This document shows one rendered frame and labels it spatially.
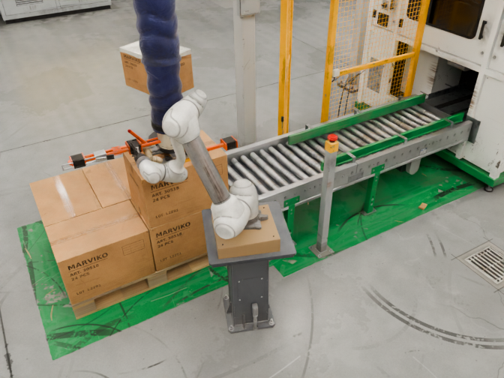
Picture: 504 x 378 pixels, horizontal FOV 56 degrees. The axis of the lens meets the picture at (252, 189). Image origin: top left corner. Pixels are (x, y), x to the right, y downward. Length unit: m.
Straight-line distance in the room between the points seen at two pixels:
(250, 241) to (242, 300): 0.57
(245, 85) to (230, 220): 2.22
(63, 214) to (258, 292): 1.48
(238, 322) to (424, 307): 1.31
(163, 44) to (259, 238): 1.21
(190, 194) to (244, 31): 1.68
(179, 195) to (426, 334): 1.87
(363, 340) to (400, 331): 0.27
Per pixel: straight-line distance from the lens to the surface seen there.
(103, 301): 3.61
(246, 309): 3.20
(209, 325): 3.35
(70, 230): 3.42
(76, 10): 10.40
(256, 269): 2.94
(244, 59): 4.38
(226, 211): 2.47
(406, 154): 4.20
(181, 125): 2.28
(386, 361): 3.27
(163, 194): 3.14
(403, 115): 4.81
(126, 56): 5.02
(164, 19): 2.80
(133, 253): 3.34
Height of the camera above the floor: 2.63
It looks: 36 degrees down
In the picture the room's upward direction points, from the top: 1 degrees counter-clockwise
